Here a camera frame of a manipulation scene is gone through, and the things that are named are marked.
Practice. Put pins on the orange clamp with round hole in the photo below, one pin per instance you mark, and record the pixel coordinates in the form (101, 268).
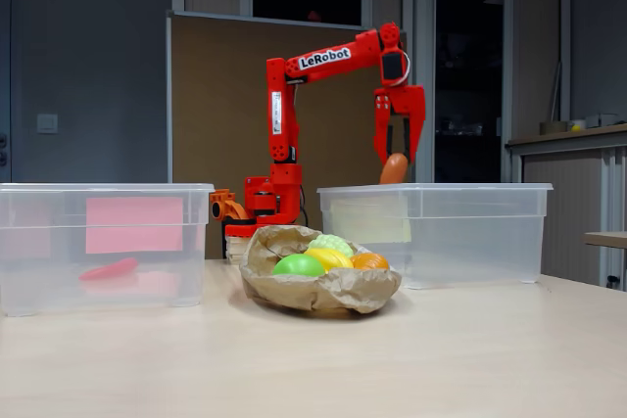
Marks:
(225, 203)

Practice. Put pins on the light green toy grapes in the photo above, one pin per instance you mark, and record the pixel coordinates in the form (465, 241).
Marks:
(333, 243)

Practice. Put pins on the clear plastic bin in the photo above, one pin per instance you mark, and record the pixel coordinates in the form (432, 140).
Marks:
(44, 266)
(480, 242)

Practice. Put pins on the wooden base block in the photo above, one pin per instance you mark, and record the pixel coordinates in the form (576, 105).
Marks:
(237, 247)

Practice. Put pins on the pink paper sheet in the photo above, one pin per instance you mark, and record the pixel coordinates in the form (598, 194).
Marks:
(132, 224)

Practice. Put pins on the yellow-green paper sheet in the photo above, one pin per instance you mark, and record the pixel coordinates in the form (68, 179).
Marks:
(367, 219)

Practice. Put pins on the brown cork board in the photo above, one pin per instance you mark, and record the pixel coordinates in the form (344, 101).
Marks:
(206, 109)

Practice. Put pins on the red robot arm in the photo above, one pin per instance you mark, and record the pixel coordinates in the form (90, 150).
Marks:
(281, 109)

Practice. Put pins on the white light switch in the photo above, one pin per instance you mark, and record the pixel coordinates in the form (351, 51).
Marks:
(47, 123)

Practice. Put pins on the green toy apple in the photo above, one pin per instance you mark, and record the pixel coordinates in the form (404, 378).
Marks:
(298, 266)

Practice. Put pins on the black caster wheel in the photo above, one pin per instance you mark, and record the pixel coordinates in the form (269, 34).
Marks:
(612, 281)

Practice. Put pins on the brown toy donut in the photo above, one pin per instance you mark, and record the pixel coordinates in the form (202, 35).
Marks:
(393, 169)

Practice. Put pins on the orange toy croissant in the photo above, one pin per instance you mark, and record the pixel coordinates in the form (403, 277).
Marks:
(370, 261)

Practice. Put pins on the grey cabinet with wooden top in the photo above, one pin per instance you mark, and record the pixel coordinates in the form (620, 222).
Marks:
(563, 202)

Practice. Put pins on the red toy chili pepper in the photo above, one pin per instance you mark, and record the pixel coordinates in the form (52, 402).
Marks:
(110, 269)

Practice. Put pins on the small wooden side table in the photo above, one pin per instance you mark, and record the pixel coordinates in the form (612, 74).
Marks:
(607, 239)

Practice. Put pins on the crumpled brown paper bag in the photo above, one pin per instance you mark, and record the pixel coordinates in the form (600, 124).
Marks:
(333, 293)

